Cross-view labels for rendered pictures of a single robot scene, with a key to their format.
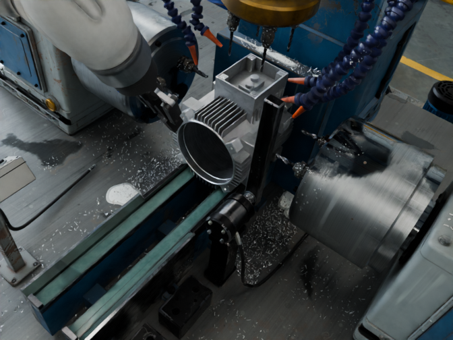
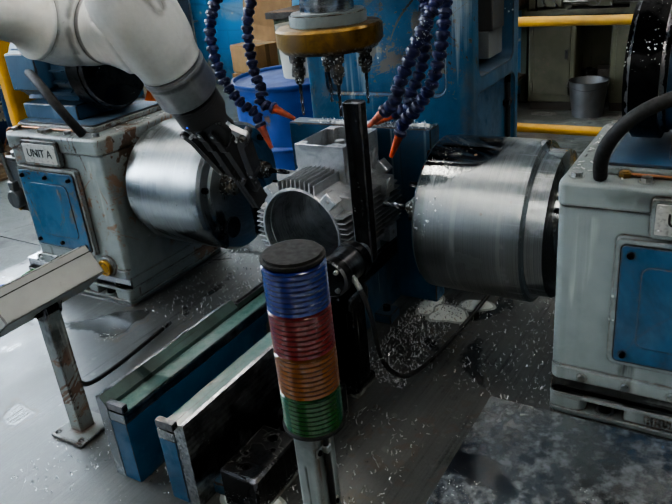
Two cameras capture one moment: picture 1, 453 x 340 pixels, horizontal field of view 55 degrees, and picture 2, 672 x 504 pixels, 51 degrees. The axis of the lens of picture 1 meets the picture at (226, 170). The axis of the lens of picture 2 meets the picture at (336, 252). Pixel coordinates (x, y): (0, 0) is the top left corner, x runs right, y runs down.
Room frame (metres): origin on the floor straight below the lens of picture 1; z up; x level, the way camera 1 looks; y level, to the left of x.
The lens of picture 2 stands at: (-0.46, -0.05, 1.47)
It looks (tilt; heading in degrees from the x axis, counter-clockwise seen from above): 25 degrees down; 2
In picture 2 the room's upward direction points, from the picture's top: 6 degrees counter-clockwise
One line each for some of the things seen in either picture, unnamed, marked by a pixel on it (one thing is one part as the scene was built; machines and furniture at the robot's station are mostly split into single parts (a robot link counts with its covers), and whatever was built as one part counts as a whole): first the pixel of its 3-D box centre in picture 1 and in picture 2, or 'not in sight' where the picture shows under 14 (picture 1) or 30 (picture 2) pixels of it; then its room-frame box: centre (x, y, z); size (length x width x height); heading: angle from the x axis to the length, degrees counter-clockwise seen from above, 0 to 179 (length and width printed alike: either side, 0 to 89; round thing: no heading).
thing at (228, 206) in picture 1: (287, 201); (418, 275); (0.61, -0.14, 0.92); 0.45 x 0.13 x 0.24; 149
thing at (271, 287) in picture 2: not in sight; (295, 281); (0.11, 0.01, 1.19); 0.06 x 0.06 x 0.04
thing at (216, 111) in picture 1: (233, 130); (331, 212); (0.71, 0.00, 1.02); 0.20 x 0.19 x 0.19; 148
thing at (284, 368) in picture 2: not in sight; (307, 364); (0.11, 0.01, 1.10); 0.06 x 0.06 x 0.04
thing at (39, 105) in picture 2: not in sight; (68, 122); (1.02, 0.55, 1.16); 0.33 x 0.26 x 0.42; 59
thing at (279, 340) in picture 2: not in sight; (301, 324); (0.11, 0.01, 1.14); 0.06 x 0.06 x 0.04
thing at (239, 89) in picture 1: (250, 88); (338, 155); (0.75, -0.02, 1.11); 0.12 x 0.11 x 0.07; 148
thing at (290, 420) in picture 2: not in sight; (312, 402); (0.11, 0.01, 1.05); 0.06 x 0.06 x 0.04
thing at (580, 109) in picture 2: not in sight; (587, 97); (4.88, -1.89, 0.14); 0.30 x 0.30 x 0.27
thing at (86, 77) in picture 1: (123, 52); (186, 180); (0.91, 0.30, 1.04); 0.37 x 0.25 x 0.25; 59
